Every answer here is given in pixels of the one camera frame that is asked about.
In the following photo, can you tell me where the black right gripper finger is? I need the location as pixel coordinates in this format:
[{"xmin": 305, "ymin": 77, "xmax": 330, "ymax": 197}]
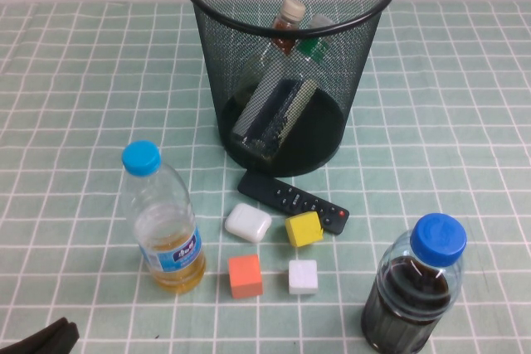
[{"xmin": 16, "ymin": 322, "xmax": 80, "ymax": 354}]

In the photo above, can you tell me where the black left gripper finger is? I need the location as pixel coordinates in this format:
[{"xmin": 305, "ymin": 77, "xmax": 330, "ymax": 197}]
[{"xmin": 0, "ymin": 317, "xmax": 71, "ymax": 354}]

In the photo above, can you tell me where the brown-label bottle with beige cap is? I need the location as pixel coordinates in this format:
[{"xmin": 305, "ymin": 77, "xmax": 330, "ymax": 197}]
[{"xmin": 234, "ymin": 0, "xmax": 307, "ymax": 123}]

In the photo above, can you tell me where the green-label clear bottle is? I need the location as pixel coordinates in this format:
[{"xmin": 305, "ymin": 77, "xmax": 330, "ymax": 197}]
[{"xmin": 230, "ymin": 13, "xmax": 333, "ymax": 162}]

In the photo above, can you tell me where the black mesh wastebasket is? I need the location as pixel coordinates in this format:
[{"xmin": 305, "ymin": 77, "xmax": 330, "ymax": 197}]
[{"xmin": 179, "ymin": 0, "xmax": 402, "ymax": 177}]

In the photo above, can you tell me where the yellow-liquid bottle with blue cap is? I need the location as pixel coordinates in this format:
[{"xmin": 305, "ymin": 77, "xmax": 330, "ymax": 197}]
[{"xmin": 120, "ymin": 140, "xmax": 207, "ymax": 295}]

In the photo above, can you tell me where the orange cube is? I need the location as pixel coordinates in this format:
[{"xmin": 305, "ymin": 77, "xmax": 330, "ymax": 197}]
[{"xmin": 227, "ymin": 254, "xmax": 265, "ymax": 299}]

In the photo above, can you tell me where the white earbuds case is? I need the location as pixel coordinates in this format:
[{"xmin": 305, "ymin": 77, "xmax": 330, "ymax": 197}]
[{"xmin": 224, "ymin": 202, "xmax": 273, "ymax": 243}]

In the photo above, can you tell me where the white cube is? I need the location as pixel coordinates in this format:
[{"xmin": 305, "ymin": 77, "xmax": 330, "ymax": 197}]
[{"xmin": 288, "ymin": 259, "xmax": 319, "ymax": 295}]

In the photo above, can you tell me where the yellow cube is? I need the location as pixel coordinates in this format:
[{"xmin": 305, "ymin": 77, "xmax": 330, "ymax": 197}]
[{"xmin": 284, "ymin": 211, "xmax": 324, "ymax": 248}]

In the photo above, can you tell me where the black remote control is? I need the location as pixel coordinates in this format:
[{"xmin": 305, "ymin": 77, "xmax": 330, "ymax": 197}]
[{"xmin": 236, "ymin": 169, "xmax": 350, "ymax": 235}]

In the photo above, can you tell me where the dark-liquid bottle with blue cap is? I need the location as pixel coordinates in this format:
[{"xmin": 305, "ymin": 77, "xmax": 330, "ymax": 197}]
[{"xmin": 360, "ymin": 212, "xmax": 468, "ymax": 354}]

